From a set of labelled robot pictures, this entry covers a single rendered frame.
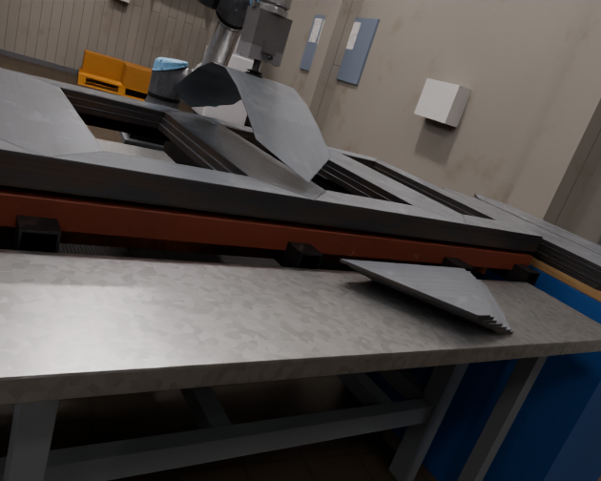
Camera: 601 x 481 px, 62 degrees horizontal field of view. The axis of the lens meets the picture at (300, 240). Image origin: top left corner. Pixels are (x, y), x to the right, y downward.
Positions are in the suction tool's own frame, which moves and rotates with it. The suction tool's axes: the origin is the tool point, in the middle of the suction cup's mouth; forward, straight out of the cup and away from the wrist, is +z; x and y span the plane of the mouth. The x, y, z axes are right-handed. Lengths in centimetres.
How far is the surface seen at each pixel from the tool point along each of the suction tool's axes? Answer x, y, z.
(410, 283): -56, 10, 23
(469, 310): -65, 16, 23
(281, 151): -27.5, -4.7, 9.6
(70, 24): 803, 101, 34
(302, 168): -30.8, -1.2, 11.4
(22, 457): -57, -47, 47
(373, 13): 365, 319, -88
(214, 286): -51, -24, 27
